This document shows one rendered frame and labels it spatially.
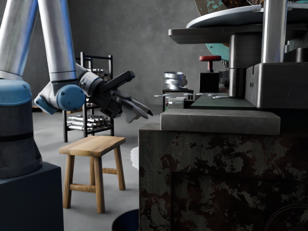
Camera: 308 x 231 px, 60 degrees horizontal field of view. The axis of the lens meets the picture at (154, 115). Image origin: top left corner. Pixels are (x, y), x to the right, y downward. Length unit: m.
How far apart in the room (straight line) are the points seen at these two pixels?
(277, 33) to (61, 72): 0.56
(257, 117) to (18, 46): 0.72
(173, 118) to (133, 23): 7.40
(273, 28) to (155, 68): 7.03
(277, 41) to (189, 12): 7.05
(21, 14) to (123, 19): 6.97
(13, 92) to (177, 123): 0.48
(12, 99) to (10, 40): 0.22
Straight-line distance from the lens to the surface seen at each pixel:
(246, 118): 0.33
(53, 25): 0.79
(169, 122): 0.33
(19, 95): 0.73
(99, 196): 1.46
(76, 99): 0.78
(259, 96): 0.37
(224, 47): 3.66
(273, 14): 0.42
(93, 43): 8.08
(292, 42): 0.66
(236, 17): 0.50
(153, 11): 7.62
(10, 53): 0.88
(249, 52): 0.55
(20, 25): 0.90
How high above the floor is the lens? 0.68
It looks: 8 degrees down
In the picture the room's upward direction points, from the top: straight up
